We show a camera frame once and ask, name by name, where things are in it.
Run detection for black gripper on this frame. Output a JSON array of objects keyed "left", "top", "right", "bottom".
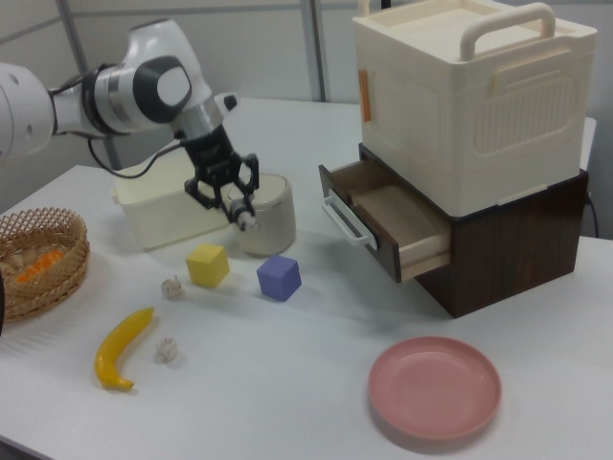
[{"left": 180, "top": 124, "right": 262, "bottom": 225}]

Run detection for wooden drawer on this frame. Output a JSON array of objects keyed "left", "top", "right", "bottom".
[{"left": 319, "top": 157, "right": 452, "bottom": 285}]

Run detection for yellow toy banana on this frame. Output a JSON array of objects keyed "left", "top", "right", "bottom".
[{"left": 94, "top": 307, "right": 156, "bottom": 390}]

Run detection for orange topped toy bread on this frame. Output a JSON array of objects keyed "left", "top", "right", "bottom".
[{"left": 16, "top": 248, "right": 66, "bottom": 285}]

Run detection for cream lidded trash can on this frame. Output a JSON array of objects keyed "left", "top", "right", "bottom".
[{"left": 225, "top": 172, "right": 297, "bottom": 255}]

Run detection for cream plastic open bin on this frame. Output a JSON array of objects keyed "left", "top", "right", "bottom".
[{"left": 112, "top": 155, "right": 232, "bottom": 250}]

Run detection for yellow foam cube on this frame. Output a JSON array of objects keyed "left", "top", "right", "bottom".
[{"left": 185, "top": 242, "right": 230, "bottom": 288}]

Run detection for purple foam cube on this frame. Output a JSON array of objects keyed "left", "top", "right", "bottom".
[{"left": 256, "top": 255, "right": 303, "bottom": 303}]

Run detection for woven wicker basket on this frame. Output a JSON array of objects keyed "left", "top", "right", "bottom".
[{"left": 0, "top": 206, "right": 91, "bottom": 322}]

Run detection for pink plastic plate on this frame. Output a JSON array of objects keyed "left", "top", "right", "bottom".
[{"left": 368, "top": 335, "right": 503, "bottom": 441}]

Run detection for dark brown wooden cabinet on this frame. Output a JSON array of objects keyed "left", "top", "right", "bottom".
[{"left": 357, "top": 142, "right": 589, "bottom": 320}]

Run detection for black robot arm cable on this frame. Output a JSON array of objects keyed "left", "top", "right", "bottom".
[{"left": 47, "top": 65, "right": 193, "bottom": 181}]

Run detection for small beige rope ball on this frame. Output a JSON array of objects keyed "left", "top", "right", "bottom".
[
  {"left": 153, "top": 336, "right": 180, "bottom": 365},
  {"left": 161, "top": 275, "right": 185, "bottom": 300}
]

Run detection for white drawer handle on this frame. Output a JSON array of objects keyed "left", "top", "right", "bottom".
[{"left": 323, "top": 187, "right": 379, "bottom": 249}]

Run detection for cream storage box with handle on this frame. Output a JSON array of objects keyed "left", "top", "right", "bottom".
[{"left": 352, "top": 0, "right": 600, "bottom": 217}]

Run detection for black cable behind cabinet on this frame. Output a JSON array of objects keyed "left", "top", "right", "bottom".
[{"left": 585, "top": 191, "right": 600, "bottom": 239}]

